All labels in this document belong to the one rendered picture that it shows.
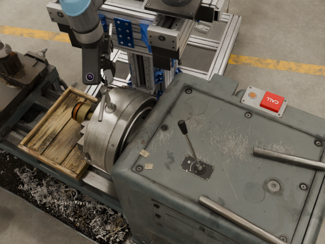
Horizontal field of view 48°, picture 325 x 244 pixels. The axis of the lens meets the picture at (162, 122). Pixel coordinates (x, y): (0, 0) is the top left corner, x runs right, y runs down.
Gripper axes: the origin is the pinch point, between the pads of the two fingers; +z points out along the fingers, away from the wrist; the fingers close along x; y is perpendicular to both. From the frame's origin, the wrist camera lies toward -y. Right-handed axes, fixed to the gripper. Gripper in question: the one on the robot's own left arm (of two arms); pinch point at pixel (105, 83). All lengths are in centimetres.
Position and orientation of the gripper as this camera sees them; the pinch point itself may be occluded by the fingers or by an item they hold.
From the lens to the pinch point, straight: 115.9
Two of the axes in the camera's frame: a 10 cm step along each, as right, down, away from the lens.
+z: 0.9, 4.6, 8.8
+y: 0.6, -8.9, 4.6
